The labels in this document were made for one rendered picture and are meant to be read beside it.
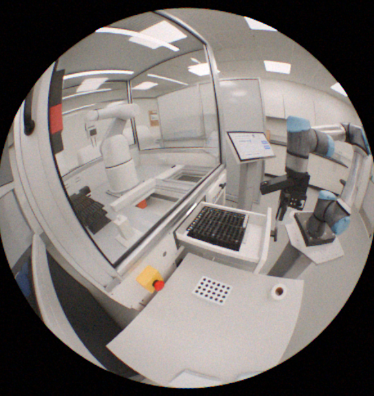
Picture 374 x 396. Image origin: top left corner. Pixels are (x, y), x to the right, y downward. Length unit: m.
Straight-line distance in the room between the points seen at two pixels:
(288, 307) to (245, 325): 0.19
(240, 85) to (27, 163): 2.18
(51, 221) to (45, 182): 0.07
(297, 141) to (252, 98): 1.75
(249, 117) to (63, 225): 2.09
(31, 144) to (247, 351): 0.73
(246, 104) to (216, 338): 2.24
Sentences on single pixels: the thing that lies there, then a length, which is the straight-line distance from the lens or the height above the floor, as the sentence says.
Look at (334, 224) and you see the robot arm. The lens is 0.70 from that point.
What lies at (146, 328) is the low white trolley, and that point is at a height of 0.76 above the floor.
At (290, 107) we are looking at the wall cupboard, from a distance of 3.74.
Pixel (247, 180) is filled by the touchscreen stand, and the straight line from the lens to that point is 1.41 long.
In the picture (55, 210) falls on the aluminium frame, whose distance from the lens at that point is 0.27.
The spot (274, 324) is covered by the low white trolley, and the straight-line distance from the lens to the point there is 0.57.
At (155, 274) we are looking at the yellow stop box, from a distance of 0.43.
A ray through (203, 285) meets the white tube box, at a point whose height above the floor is 0.80.
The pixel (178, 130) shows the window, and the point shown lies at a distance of 0.49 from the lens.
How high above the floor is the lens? 1.28
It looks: 31 degrees down
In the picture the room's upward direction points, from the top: 8 degrees counter-clockwise
